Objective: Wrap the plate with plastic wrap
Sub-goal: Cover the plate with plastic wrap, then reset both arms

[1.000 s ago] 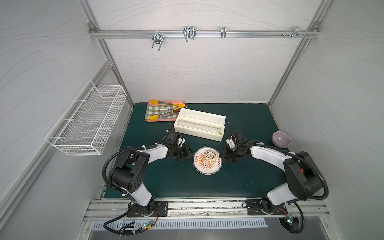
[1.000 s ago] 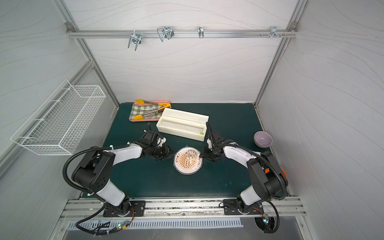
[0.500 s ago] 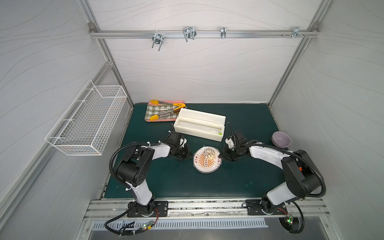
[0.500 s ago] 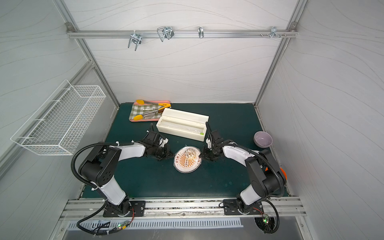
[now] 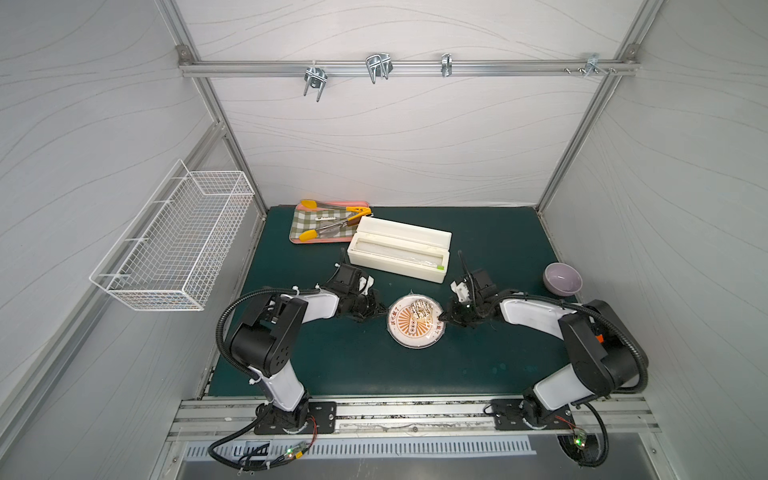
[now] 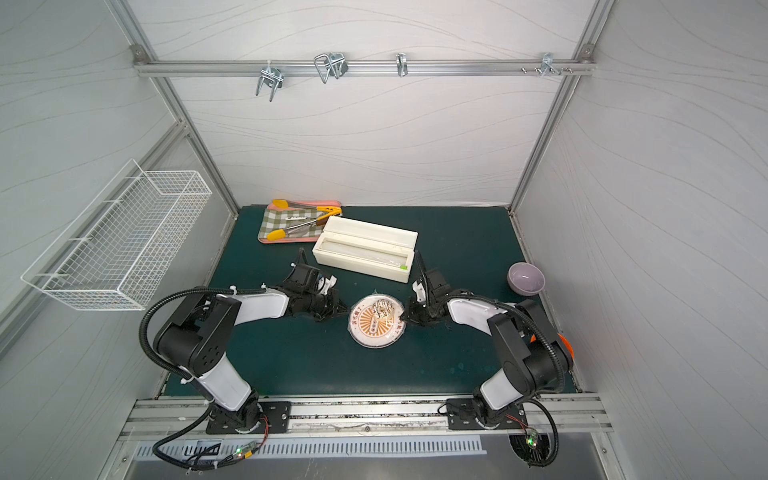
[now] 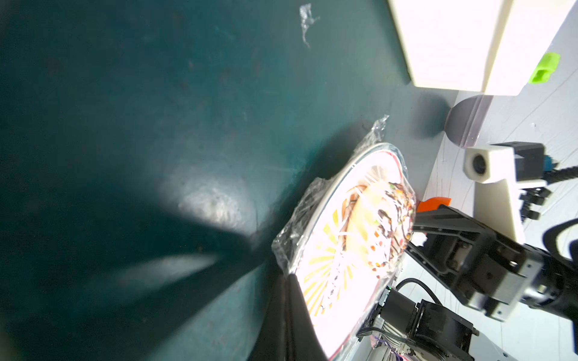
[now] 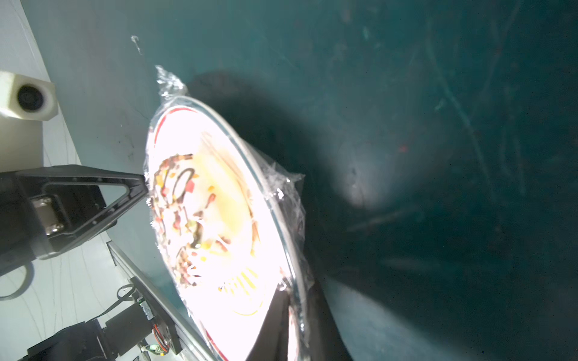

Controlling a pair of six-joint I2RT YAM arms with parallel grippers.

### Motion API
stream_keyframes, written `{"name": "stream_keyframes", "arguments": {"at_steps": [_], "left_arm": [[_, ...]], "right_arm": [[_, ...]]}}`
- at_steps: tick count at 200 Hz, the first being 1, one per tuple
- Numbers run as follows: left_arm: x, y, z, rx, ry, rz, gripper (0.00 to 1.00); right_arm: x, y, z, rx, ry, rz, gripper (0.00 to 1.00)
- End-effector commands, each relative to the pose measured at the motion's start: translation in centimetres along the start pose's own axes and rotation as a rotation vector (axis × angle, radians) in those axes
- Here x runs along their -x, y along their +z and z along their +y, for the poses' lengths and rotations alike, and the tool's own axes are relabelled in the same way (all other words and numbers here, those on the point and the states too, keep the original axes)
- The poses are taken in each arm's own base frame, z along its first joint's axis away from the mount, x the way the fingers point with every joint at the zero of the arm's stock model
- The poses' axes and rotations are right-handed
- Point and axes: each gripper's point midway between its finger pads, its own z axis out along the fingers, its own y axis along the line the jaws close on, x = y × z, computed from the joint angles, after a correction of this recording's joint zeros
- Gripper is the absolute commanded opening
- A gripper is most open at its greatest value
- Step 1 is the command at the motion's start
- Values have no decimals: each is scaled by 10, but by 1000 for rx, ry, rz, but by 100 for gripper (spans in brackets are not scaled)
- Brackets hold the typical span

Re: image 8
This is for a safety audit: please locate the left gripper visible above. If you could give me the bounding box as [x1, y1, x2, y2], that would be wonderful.
[1, 165, 147, 275]

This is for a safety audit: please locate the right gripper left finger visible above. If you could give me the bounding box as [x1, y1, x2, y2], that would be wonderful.
[247, 290, 290, 361]

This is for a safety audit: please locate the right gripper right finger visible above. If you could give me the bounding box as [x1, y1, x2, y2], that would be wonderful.
[307, 283, 352, 361]

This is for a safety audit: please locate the clear plastic wrap sheet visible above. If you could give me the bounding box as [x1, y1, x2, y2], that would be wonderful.
[143, 65, 317, 361]

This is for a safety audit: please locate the round patterned plate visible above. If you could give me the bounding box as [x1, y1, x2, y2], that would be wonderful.
[145, 95, 310, 361]

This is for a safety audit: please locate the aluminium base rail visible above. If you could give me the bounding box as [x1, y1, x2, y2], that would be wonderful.
[107, 241, 214, 360]

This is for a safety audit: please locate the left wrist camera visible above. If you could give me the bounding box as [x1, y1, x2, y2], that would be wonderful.
[0, 70, 60, 172]

